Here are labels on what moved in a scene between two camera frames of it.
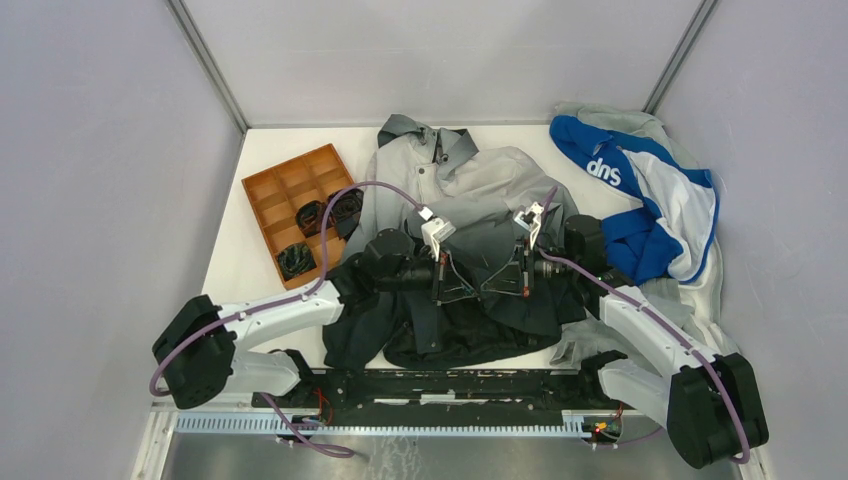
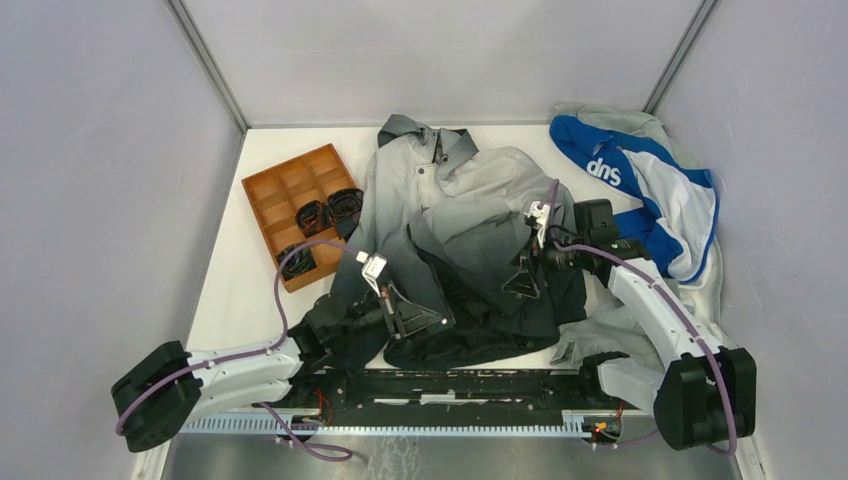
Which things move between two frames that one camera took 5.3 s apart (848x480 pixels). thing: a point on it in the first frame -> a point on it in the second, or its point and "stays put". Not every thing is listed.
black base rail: x=481 y=394 stays put
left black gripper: x=447 y=285 -> x=406 y=317
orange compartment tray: x=276 y=192 stays put
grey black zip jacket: x=491 y=220 stays put
